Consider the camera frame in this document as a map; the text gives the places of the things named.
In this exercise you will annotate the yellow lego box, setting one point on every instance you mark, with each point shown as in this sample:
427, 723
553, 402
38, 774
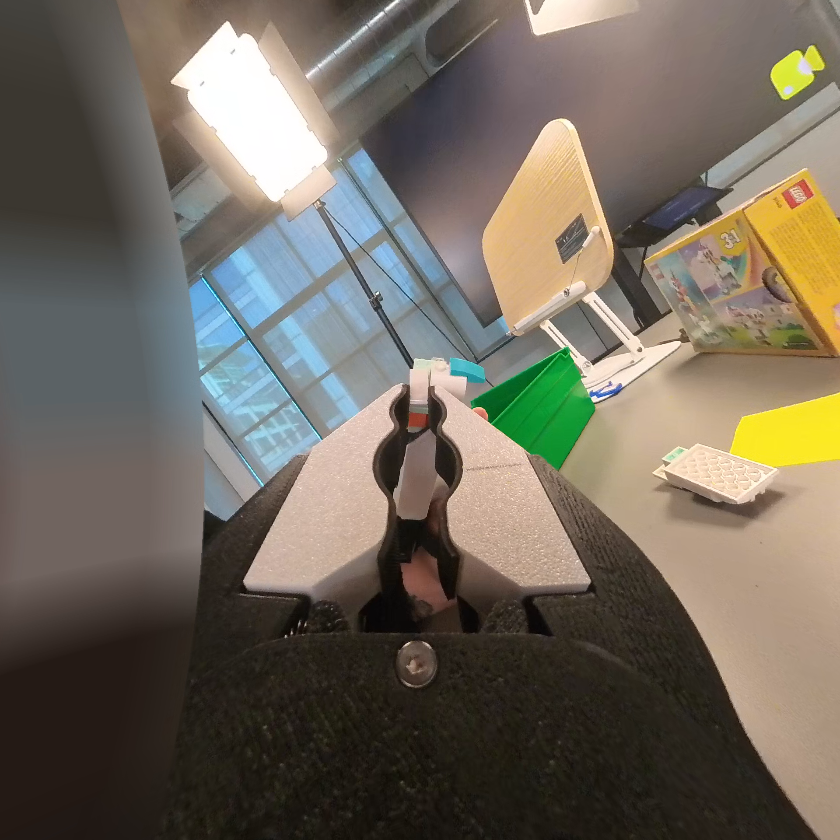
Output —
754, 282

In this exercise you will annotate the multicoloured lego build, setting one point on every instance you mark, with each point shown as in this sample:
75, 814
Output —
420, 466

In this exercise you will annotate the studio light panel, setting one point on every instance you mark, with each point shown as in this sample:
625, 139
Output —
256, 111

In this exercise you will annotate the white lego plate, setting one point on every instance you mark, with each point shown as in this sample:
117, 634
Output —
722, 472

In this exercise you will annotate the yellow paper sheet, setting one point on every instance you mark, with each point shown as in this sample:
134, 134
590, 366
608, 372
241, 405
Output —
794, 430

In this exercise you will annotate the ceiling light panel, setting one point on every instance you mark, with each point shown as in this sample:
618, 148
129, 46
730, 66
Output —
577, 14

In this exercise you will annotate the green plastic bin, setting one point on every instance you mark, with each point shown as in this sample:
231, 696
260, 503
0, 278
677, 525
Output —
544, 410

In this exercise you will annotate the person's left hand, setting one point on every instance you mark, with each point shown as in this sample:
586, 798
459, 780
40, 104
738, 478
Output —
423, 584

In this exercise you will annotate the wooden book stand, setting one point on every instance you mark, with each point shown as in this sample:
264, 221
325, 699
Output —
551, 216

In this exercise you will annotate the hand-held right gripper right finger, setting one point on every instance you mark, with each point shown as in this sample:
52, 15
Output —
518, 518

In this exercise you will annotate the black light stand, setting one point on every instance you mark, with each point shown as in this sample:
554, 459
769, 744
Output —
358, 282

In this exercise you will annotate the large window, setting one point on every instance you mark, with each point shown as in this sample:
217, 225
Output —
289, 334

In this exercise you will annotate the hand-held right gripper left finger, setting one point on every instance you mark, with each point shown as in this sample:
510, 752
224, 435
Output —
315, 518

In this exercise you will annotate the large dark wall screen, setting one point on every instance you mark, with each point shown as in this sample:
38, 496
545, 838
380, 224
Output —
656, 98

